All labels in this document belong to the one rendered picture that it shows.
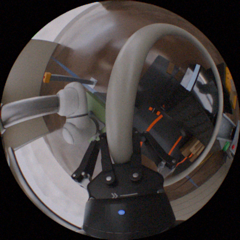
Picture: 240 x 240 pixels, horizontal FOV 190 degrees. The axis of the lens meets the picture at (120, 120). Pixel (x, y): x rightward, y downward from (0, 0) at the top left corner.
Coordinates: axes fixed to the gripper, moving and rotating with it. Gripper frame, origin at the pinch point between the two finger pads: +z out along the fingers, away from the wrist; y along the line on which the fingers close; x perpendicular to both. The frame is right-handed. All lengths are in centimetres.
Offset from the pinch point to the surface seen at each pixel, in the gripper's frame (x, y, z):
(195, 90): 10, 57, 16
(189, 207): -475, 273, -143
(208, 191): -395, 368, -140
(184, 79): 19, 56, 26
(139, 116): -32, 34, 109
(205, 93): 9, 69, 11
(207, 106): -2, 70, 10
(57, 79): 54, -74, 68
